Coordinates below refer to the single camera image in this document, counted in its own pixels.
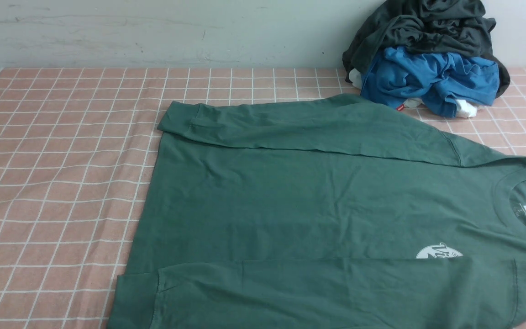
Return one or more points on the green long-sleeved shirt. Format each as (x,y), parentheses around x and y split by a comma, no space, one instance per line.
(337,213)

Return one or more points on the pink checkered tablecloth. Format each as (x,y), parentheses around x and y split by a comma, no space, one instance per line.
(77,150)

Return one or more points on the blue crumpled garment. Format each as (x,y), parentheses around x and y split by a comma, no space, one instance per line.
(439,79)

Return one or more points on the dark grey crumpled garment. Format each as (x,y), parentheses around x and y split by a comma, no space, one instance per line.
(426,26)

